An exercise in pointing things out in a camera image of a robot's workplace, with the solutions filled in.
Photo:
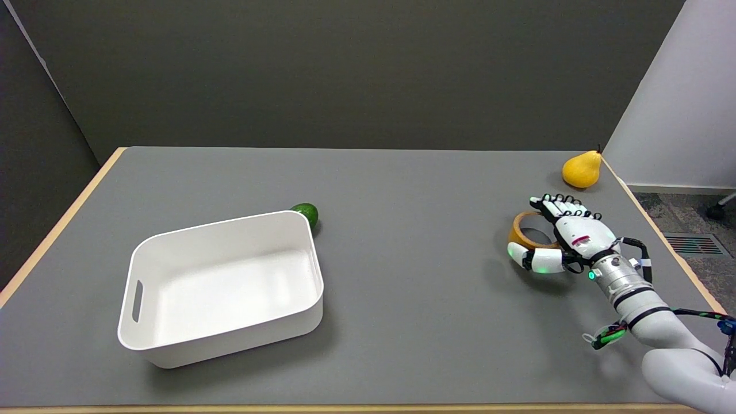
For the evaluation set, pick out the white plastic bin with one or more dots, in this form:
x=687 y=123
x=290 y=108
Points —
x=221 y=286

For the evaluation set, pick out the floor vent grille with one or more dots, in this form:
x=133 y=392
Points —
x=694 y=245

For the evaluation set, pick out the yellow pear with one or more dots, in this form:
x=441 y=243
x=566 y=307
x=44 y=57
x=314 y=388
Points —
x=582 y=168

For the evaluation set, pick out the yellow tape roll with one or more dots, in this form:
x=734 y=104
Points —
x=522 y=229

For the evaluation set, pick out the black chair caster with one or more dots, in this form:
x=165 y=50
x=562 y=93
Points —
x=716 y=211

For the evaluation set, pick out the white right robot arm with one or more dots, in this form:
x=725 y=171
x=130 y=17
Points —
x=661 y=333

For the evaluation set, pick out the green avocado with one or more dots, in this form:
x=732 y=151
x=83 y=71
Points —
x=306 y=214

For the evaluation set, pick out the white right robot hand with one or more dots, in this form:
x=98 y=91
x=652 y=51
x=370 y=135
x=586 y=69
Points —
x=566 y=241

